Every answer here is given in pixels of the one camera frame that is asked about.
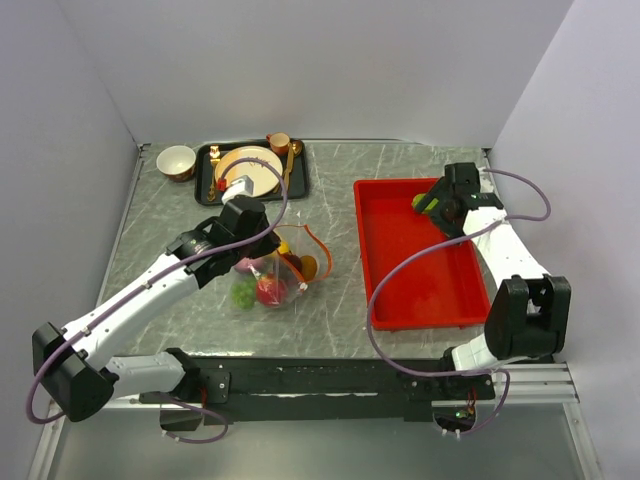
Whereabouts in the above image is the green apple slice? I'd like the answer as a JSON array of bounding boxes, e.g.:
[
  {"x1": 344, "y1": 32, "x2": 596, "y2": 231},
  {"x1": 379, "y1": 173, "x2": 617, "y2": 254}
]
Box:
[{"x1": 411, "y1": 193, "x2": 439, "y2": 215}]

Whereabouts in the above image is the pink red peach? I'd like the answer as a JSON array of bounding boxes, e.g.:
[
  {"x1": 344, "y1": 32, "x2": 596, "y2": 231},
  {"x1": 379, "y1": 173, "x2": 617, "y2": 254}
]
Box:
[{"x1": 234, "y1": 257, "x2": 265, "y2": 274}]

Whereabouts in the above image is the dark purple plum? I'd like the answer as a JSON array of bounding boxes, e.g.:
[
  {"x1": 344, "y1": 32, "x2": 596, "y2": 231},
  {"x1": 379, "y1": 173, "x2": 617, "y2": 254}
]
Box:
[{"x1": 284, "y1": 254, "x2": 302, "y2": 271}]

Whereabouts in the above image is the clear zip bag orange zipper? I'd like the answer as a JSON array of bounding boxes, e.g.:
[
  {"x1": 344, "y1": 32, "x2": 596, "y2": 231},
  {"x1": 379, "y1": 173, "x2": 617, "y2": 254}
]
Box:
[{"x1": 230, "y1": 224, "x2": 333, "y2": 311}]

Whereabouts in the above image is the green grape bunch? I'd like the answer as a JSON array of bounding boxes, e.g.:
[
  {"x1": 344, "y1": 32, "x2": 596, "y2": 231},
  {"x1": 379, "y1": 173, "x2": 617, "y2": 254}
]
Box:
[{"x1": 231, "y1": 278, "x2": 256, "y2": 310}]

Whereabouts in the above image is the red apple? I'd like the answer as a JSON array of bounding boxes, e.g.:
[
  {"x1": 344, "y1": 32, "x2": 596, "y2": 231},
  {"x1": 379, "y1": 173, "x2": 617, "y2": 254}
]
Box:
[{"x1": 255, "y1": 276, "x2": 288, "y2": 307}]

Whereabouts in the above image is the yellow brown mango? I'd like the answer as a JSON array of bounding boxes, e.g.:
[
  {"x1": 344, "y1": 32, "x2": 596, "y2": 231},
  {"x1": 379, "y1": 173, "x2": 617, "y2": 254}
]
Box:
[{"x1": 300, "y1": 255, "x2": 318, "y2": 282}]

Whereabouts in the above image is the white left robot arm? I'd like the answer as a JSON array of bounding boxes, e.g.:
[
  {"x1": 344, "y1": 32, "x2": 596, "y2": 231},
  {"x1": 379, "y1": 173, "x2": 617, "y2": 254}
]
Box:
[{"x1": 32, "y1": 196, "x2": 280, "y2": 422}]

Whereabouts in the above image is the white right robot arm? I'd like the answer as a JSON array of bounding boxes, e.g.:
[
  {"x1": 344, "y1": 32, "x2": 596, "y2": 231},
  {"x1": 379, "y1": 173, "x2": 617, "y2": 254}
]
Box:
[{"x1": 412, "y1": 162, "x2": 572, "y2": 398}]

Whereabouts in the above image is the orange cream plate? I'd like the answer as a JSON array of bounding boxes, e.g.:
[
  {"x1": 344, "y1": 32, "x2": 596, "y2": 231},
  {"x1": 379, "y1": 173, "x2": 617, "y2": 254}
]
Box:
[{"x1": 215, "y1": 146, "x2": 283, "y2": 197}]

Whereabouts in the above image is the gold fork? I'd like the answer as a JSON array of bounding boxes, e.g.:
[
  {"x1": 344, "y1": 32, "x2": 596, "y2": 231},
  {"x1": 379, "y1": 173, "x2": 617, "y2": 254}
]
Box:
[{"x1": 207, "y1": 145, "x2": 221, "y2": 203}]

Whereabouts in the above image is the black serving tray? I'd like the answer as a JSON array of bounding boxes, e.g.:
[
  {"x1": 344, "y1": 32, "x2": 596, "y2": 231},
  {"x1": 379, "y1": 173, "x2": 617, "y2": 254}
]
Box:
[{"x1": 194, "y1": 140, "x2": 310, "y2": 206}]

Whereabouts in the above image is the white orange bowl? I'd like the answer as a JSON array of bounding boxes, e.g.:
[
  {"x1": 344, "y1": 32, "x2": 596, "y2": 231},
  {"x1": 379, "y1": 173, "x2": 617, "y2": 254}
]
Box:
[{"x1": 156, "y1": 145, "x2": 196, "y2": 183}]

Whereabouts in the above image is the small orange cup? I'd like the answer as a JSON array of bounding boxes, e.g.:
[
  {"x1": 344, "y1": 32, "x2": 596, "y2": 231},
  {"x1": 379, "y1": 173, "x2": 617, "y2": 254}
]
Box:
[{"x1": 266, "y1": 132, "x2": 291, "y2": 155}]

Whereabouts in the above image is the gold spoon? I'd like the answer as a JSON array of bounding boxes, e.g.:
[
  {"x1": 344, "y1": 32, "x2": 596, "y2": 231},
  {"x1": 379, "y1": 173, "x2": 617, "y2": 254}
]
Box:
[{"x1": 283, "y1": 140, "x2": 303, "y2": 191}]

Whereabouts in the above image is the red plastic tray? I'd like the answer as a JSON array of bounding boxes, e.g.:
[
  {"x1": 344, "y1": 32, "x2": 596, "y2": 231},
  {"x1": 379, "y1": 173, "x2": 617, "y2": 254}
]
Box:
[{"x1": 353, "y1": 178, "x2": 490, "y2": 331}]

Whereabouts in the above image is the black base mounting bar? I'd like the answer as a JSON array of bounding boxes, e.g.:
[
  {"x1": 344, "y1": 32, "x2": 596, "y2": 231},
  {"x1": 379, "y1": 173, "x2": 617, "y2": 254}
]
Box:
[{"x1": 171, "y1": 357, "x2": 496, "y2": 423}]

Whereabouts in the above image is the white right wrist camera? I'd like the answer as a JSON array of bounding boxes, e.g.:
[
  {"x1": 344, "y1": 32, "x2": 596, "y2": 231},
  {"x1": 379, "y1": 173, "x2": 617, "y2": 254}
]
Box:
[{"x1": 478, "y1": 168, "x2": 496, "y2": 193}]

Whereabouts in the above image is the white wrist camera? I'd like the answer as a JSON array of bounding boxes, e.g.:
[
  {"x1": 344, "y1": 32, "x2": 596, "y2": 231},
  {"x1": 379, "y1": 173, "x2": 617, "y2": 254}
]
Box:
[
  {"x1": 478, "y1": 168, "x2": 496, "y2": 193},
  {"x1": 218, "y1": 175, "x2": 254, "y2": 204}
]

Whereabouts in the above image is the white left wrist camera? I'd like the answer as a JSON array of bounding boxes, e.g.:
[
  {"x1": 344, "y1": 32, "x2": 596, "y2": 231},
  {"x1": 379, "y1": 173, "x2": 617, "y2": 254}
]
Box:
[{"x1": 218, "y1": 175, "x2": 254, "y2": 204}]

